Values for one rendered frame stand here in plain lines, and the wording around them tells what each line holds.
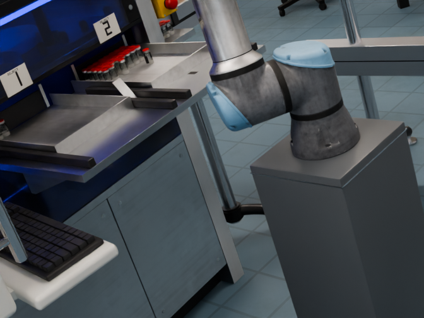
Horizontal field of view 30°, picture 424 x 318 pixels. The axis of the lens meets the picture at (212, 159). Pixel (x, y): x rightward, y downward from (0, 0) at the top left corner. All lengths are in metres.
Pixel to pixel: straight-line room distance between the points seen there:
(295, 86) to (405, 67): 1.33
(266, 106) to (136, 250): 0.96
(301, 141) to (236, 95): 0.19
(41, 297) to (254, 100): 0.56
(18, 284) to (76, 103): 0.74
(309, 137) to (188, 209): 0.98
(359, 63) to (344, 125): 1.33
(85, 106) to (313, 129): 0.75
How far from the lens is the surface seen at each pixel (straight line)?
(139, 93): 2.09
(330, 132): 1.67
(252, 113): 1.61
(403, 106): 3.74
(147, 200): 2.45
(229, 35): 1.59
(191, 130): 2.56
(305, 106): 1.65
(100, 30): 2.30
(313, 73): 1.62
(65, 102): 2.25
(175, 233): 2.55
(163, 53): 2.39
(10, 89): 2.12
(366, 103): 3.09
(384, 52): 2.93
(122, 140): 1.86
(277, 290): 2.71
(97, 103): 2.13
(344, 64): 3.04
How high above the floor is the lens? 1.55
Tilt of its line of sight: 24 degrees down
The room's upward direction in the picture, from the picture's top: 19 degrees counter-clockwise
